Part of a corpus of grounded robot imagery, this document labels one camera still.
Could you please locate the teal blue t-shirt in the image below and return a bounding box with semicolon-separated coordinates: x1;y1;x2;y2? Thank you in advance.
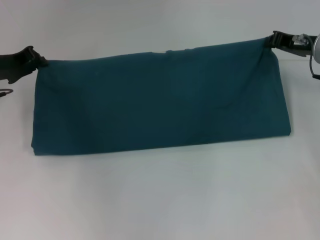
30;37;293;156

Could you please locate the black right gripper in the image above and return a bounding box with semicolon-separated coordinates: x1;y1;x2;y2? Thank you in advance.
265;30;319;58

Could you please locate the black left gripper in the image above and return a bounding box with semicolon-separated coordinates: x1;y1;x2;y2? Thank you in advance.
0;45;50;85

